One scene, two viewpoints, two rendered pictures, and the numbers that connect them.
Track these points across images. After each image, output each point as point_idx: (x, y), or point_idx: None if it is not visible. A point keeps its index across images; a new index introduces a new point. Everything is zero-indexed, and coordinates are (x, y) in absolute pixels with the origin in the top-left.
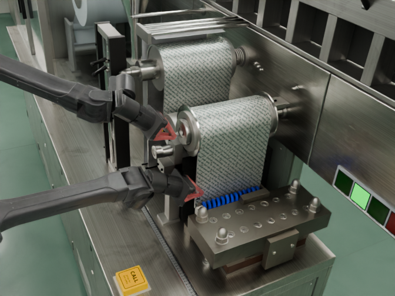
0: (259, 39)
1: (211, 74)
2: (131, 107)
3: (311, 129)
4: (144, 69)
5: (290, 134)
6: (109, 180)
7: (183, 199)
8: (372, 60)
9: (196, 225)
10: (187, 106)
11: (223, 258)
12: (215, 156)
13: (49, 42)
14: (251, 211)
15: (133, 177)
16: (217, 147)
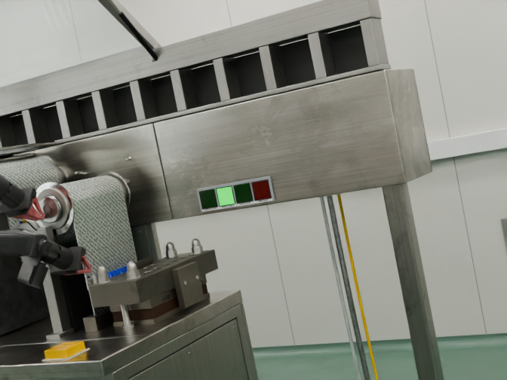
0: (72, 146)
1: (42, 183)
2: (1, 176)
3: (159, 182)
4: None
5: (142, 206)
6: (12, 231)
7: (79, 259)
8: (178, 90)
9: (102, 284)
10: (44, 183)
11: (143, 288)
12: (88, 224)
13: None
14: (145, 268)
15: (30, 231)
16: (87, 213)
